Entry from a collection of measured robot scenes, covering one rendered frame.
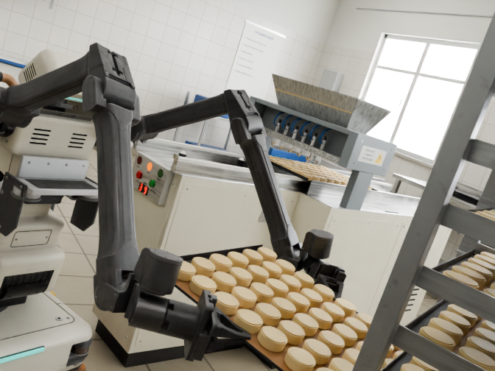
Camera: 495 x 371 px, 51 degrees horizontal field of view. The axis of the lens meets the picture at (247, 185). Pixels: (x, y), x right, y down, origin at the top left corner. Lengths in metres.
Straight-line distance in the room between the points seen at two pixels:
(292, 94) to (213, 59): 4.08
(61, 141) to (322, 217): 1.22
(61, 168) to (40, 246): 0.27
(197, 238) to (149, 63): 4.40
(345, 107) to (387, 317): 1.72
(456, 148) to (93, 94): 0.63
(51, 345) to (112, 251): 0.96
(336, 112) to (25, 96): 1.52
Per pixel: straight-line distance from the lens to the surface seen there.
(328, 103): 2.44
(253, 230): 2.27
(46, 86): 1.19
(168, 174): 1.94
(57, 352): 1.87
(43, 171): 1.54
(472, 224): 0.72
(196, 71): 6.54
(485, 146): 0.72
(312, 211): 2.35
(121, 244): 0.91
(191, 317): 0.86
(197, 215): 2.03
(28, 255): 1.64
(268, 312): 0.98
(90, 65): 1.06
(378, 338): 0.75
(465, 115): 0.70
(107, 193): 0.95
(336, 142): 2.41
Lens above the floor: 1.22
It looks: 10 degrees down
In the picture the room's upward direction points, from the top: 18 degrees clockwise
